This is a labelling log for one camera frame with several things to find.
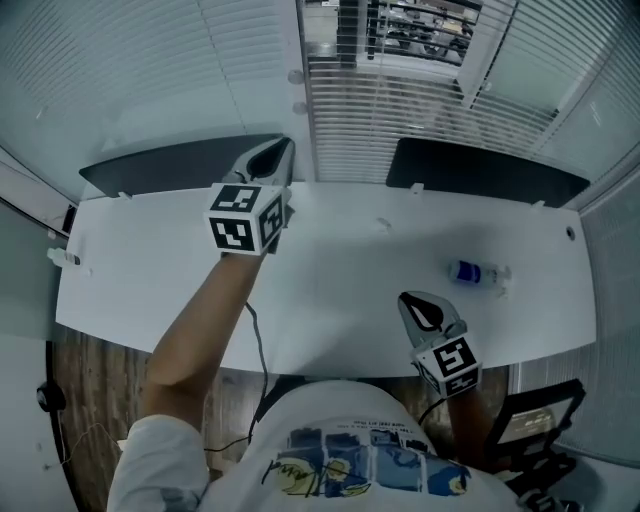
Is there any white outdoor pillar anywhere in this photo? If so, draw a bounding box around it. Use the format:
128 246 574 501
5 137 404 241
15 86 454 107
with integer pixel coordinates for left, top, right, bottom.
454 0 521 109

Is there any black door handle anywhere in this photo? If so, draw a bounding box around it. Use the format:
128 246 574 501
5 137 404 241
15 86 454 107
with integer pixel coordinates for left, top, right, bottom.
35 382 67 414

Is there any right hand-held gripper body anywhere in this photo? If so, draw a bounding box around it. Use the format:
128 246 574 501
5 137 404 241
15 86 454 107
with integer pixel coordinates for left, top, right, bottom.
412 322 480 399

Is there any small clear bottle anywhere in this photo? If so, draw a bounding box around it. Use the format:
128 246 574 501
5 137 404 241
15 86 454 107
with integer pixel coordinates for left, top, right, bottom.
46 248 81 267

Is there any black railing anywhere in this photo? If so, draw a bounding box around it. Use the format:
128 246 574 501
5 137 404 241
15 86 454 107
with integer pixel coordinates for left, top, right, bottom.
367 0 474 64

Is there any dark desk divider panel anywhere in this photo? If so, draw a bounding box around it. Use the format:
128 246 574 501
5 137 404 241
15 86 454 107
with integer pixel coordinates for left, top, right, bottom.
385 137 591 209
78 133 284 201

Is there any person's right forearm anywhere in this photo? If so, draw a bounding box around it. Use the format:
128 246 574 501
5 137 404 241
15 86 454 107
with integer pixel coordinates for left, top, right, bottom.
444 389 489 469

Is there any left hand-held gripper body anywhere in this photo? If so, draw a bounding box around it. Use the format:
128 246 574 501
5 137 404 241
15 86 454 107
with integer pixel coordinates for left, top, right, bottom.
203 178 296 257

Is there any person's white printed shirt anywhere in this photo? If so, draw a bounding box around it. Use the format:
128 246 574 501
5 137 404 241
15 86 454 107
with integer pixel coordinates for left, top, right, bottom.
107 379 521 512

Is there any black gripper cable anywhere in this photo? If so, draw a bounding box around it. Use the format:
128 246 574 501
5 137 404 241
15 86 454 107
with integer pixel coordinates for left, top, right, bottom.
204 301 271 454

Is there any person's left forearm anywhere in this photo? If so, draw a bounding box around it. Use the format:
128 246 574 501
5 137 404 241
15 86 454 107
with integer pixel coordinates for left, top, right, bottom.
142 249 274 434

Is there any blue label spray bottle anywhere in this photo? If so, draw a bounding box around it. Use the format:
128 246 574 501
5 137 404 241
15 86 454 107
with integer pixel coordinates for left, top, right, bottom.
446 258 514 296

